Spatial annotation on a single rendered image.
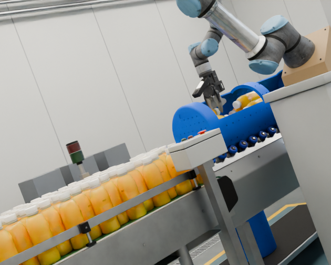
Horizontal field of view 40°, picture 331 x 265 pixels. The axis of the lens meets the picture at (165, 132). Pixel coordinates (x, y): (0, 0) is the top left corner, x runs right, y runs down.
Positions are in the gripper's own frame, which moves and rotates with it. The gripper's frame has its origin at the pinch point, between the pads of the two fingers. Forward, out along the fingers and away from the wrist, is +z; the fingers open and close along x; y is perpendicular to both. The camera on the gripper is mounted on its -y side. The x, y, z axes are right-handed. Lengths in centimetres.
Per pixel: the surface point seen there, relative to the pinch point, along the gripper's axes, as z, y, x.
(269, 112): 9.9, 19.8, -13.5
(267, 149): 25.9, 10.4, -11.8
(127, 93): -55, 188, 348
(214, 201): 30, -47, -29
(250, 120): 9.5, 5.4, -13.5
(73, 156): -6, -64, 34
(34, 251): 16, -114, -21
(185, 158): 10, -54, -32
